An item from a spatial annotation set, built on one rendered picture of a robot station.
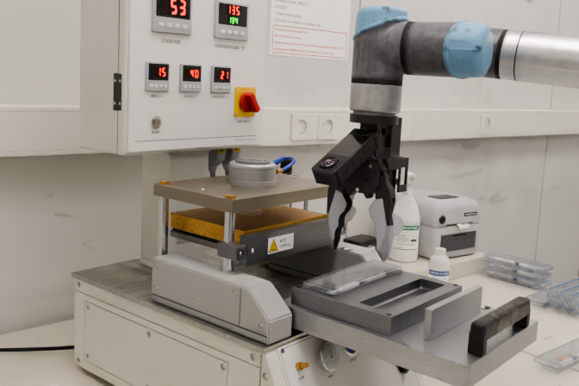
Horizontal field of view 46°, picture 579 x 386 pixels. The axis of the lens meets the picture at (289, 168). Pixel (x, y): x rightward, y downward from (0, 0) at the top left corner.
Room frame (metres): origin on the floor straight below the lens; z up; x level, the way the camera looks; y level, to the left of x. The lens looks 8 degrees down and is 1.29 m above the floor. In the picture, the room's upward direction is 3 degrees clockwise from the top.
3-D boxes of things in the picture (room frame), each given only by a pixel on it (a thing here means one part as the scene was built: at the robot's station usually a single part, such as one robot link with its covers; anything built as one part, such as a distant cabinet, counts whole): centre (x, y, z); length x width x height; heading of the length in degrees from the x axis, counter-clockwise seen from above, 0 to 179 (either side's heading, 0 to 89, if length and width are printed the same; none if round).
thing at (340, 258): (1.17, -0.09, 0.97); 0.26 x 0.05 x 0.07; 50
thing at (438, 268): (1.60, -0.38, 0.82); 0.05 x 0.05 x 0.14
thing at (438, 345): (0.92, -0.17, 0.97); 0.30 x 0.22 x 0.08; 50
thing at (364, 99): (1.00, -0.12, 1.26); 0.08 x 0.08 x 0.05
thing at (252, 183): (1.15, 0.07, 1.08); 0.31 x 0.24 x 0.13; 140
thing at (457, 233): (1.99, -0.43, 0.88); 0.25 x 0.20 x 0.17; 36
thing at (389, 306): (0.95, -0.14, 0.98); 0.20 x 0.17 x 0.03; 140
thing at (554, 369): (1.30, -0.58, 0.76); 0.18 x 0.06 x 0.02; 131
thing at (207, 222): (1.12, 0.06, 1.07); 0.22 x 0.17 x 0.10; 140
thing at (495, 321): (0.83, -0.28, 0.99); 0.15 x 0.02 x 0.04; 140
